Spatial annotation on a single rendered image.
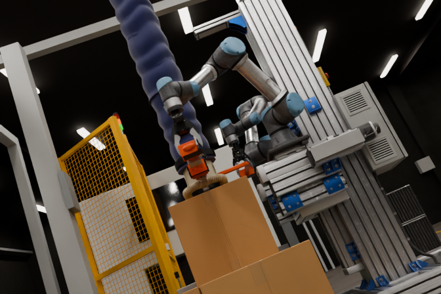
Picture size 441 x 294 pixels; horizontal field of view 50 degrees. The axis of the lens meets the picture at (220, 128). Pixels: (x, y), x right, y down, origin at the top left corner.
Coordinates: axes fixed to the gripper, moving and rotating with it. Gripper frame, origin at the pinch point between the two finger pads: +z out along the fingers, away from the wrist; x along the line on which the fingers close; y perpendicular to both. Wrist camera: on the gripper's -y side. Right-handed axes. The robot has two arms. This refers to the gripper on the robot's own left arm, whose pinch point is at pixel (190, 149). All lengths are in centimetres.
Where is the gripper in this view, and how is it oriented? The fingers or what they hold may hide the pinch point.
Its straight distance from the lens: 199.7
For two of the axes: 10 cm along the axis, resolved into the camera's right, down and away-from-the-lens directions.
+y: 0.5, 3.1, 9.5
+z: 3.8, 8.7, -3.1
